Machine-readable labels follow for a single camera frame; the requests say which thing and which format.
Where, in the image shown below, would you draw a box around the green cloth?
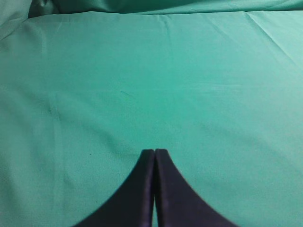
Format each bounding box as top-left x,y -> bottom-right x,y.
0,0 -> 303,227

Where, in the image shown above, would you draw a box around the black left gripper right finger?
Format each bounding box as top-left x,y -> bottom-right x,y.
154,149 -> 233,227

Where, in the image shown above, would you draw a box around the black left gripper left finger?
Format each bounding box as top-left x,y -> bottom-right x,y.
76,149 -> 154,227

